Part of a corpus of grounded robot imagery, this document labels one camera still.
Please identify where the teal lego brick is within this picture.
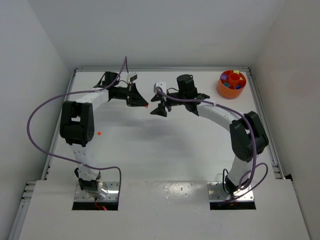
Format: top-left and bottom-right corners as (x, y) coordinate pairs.
(223, 82), (230, 88)

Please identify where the purple lego brick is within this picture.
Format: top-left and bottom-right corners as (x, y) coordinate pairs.
(220, 73), (228, 80)

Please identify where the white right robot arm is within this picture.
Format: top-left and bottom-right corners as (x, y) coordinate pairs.
(151, 74), (269, 196)

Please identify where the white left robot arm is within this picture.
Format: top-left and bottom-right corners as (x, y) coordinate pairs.
(59, 71), (149, 199)

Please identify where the orange divided round container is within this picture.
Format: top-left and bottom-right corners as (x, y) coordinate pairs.
(216, 70), (247, 99)

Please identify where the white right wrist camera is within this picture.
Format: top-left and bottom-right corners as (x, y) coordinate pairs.
(153, 81), (167, 94)

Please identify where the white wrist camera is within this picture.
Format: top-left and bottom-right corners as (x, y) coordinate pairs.
(126, 71), (138, 83)
(153, 81), (167, 94)

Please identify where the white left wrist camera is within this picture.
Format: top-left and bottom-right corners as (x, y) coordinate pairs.
(126, 71), (138, 83)

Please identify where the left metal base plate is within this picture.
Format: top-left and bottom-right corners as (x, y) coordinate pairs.
(73, 181), (120, 203)

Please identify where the metal base plate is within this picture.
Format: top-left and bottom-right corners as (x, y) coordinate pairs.
(73, 181), (120, 203)
(207, 181), (255, 202)

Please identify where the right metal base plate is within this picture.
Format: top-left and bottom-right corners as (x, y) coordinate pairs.
(207, 181), (255, 202)

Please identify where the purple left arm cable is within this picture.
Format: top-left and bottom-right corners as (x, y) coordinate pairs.
(26, 56), (128, 198)

